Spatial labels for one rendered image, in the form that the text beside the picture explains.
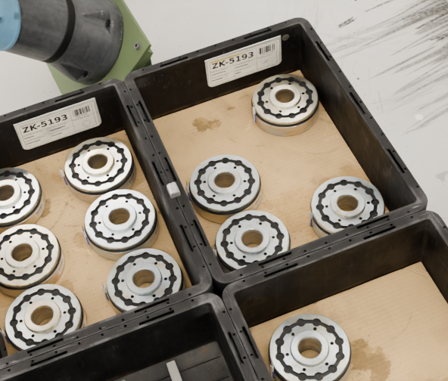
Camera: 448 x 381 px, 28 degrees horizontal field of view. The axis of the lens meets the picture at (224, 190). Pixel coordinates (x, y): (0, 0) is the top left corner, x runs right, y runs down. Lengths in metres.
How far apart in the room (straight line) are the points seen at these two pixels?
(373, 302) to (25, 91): 0.80
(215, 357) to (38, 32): 0.59
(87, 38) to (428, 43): 0.63
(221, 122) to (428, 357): 0.49
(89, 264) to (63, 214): 0.10
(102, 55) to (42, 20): 0.12
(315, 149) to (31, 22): 0.48
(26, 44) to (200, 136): 0.31
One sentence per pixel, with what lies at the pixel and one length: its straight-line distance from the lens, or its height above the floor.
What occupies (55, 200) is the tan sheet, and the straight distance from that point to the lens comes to 1.35.
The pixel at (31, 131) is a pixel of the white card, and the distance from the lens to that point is 1.36.
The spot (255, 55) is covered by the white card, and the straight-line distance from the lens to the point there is 1.40.
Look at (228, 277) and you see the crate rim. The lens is 1.11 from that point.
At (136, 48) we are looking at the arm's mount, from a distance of 1.46.
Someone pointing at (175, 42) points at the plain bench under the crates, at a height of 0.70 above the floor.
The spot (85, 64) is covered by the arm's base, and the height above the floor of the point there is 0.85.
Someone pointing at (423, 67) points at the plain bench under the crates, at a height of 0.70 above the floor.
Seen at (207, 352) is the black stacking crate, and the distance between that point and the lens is 1.18.
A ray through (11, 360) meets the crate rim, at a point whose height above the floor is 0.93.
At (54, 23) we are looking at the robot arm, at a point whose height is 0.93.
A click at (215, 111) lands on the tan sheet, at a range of 1.41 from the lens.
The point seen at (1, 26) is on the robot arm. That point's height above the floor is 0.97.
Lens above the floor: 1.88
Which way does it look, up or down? 53 degrees down
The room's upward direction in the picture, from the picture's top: 7 degrees counter-clockwise
